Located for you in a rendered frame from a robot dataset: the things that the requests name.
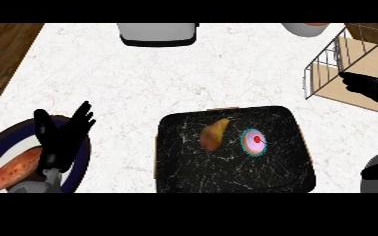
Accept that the pink frosted cupcake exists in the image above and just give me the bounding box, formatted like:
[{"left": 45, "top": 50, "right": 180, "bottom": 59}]
[{"left": 239, "top": 128, "right": 268, "bottom": 158}]

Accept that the red speckled sausage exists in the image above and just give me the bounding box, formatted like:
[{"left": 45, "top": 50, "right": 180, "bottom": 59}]
[{"left": 0, "top": 146, "right": 44, "bottom": 191}]

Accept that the wire tiered shelf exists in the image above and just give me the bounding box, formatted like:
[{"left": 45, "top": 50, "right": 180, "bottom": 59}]
[{"left": 301, "top": 23, "right": 378, "bottom": 112}]

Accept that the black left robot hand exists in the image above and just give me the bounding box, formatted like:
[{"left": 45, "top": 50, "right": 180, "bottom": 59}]
[{"left": 32, "top": 100, "right": 97, "bottom": 174}]

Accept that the dark blue rimmed plate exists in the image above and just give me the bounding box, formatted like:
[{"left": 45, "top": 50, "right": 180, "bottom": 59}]
[{"left": 0, "top": 114, "right": 92, "bottom": 194}]

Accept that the black marble tray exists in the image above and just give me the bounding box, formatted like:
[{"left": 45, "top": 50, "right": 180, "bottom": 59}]
[{"left": 153, "top": 105, "right": 317, "bottom": 194}]

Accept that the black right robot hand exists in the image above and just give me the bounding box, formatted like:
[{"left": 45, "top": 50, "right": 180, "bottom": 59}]
[{"left": 338, "top": 71, "right": 378, "bottom": 103}]

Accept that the yellow pear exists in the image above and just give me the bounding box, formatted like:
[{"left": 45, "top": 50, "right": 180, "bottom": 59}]
[{"left": 197, "top": 117, "right": 231, "bottom": 153}]

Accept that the grey round pot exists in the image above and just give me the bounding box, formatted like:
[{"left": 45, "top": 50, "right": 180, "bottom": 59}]
[{"left": 280, "top": 23, "right": 330, "bottom": 38}]

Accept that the grey black appliance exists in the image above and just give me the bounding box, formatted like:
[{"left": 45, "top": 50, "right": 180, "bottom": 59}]
[{"left": 115, "top": 23, "right": 200, "bottom": 48}]

